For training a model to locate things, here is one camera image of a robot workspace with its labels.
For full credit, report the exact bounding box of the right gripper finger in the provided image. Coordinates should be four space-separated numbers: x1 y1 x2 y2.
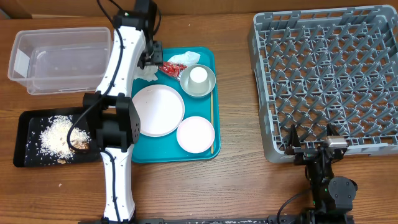
287 124 301 149
326 123 340 136

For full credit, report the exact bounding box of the white napkin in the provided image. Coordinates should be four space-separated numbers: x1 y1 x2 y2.
134 65 158 82

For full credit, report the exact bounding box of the red snack wrapper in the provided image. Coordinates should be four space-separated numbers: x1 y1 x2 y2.
159 62 187 80

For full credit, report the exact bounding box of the white tissue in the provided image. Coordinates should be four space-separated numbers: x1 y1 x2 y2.
168 51 201 67

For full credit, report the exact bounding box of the large white plate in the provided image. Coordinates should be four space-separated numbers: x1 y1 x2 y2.
132 84 185 137

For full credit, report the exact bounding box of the brown food piece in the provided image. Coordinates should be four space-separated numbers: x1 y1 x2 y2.
71 141 89 150

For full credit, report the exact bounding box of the pile of white rice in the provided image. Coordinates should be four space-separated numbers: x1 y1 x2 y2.
26 115 76 161

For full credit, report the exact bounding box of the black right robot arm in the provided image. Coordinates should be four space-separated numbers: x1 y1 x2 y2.
276 124 358 223

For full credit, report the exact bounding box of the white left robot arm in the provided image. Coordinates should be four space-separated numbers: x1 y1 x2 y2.
80 0 163 223

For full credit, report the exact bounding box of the grey bowl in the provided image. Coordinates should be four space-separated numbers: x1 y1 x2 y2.
180 65 216 98

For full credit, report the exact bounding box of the teal serving tray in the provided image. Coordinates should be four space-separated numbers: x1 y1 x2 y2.
127 46 222 164

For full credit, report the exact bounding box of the white paper cup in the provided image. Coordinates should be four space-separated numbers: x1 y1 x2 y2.
188 67 208 95

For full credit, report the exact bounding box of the grey dish rack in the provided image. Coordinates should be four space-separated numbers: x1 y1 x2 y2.
248 5 397 163

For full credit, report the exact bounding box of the wooden chopstick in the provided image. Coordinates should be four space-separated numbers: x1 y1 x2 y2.
210 91 215 154

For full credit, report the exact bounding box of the small white plate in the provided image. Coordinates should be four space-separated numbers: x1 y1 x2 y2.
177 116 215 154

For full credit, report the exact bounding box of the clear plastic bin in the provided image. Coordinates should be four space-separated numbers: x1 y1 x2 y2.
7 27 112 95

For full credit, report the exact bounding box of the black tray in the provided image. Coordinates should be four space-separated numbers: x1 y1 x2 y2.
13 107 101 167

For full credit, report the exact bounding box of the small brown food scrap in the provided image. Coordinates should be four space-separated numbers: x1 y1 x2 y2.
57 159 67 164

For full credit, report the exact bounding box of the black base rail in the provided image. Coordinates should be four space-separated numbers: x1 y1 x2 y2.
78 215 300 224

